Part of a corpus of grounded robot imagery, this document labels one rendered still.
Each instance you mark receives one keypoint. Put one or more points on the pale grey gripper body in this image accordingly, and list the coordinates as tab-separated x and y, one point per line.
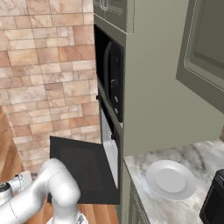
22	180

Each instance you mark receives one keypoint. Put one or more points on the white plate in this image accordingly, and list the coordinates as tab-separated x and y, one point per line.
171	180

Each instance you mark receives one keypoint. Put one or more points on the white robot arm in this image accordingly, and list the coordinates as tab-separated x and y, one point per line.
59	186

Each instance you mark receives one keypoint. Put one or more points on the black countertop appliance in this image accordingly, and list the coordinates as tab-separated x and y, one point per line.
214	201

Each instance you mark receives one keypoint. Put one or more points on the grey-green tall cabinet housing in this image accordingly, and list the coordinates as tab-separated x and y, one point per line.
157	87

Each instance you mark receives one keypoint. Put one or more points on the grey-green base cabinet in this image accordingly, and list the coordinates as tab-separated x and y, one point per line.
135	207

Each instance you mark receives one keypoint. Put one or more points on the grey-green wall cabinet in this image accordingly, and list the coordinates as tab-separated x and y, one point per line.
204	52

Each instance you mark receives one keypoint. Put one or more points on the black oven door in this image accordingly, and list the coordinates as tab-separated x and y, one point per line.
81	166

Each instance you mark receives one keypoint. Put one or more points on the black built-in microwave oven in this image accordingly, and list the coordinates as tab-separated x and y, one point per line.
116	70

